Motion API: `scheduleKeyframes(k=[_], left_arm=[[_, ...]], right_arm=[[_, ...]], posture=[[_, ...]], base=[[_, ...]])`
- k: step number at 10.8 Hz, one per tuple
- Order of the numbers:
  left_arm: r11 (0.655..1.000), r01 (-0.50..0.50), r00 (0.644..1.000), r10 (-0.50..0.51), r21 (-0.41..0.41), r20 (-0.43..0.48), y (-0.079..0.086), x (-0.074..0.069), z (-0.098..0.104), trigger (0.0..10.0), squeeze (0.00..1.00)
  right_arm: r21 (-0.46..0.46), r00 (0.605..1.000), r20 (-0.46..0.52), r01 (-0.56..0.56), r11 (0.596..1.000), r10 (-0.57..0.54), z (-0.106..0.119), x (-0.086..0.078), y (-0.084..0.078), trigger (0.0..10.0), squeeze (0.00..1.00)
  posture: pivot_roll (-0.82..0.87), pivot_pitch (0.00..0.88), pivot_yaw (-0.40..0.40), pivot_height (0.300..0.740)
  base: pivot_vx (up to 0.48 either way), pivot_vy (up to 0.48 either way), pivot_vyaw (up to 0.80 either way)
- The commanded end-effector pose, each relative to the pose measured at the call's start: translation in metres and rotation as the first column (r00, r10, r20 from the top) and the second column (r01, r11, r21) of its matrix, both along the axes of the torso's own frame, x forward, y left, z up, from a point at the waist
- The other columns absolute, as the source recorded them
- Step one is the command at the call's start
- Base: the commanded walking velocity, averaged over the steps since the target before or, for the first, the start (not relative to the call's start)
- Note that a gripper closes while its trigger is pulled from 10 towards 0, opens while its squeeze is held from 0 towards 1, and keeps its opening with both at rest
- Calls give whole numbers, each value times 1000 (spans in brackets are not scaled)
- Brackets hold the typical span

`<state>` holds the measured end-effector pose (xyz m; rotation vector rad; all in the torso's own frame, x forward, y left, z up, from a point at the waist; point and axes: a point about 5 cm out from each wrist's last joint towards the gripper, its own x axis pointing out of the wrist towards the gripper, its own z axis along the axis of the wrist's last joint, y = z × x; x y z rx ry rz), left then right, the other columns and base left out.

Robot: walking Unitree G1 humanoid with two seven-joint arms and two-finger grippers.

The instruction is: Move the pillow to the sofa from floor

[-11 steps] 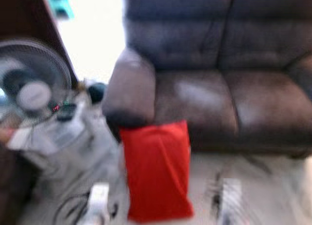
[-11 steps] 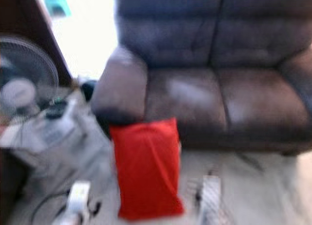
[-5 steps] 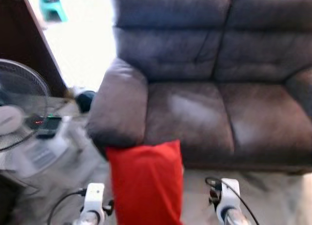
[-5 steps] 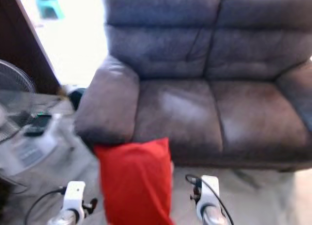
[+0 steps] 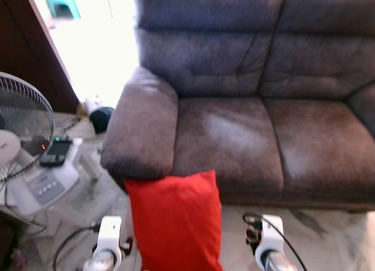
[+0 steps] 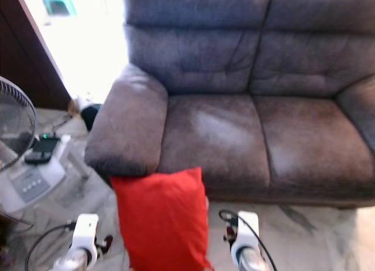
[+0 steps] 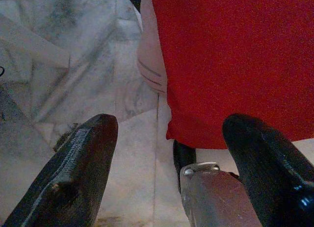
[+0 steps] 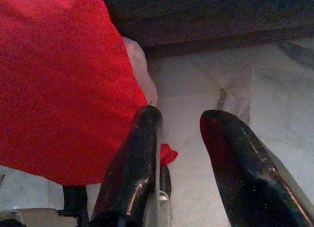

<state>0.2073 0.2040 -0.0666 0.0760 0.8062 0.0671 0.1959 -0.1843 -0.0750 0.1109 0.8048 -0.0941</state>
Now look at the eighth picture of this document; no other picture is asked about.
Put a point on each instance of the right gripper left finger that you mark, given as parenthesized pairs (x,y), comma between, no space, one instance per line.
(130,168)

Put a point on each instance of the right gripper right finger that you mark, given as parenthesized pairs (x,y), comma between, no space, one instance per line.
(245,178)

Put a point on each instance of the red fabric pillow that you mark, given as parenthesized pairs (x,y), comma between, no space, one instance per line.
(61,77)

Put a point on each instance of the grey brown fabric sofa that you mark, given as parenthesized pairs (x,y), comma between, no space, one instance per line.
(208,15)

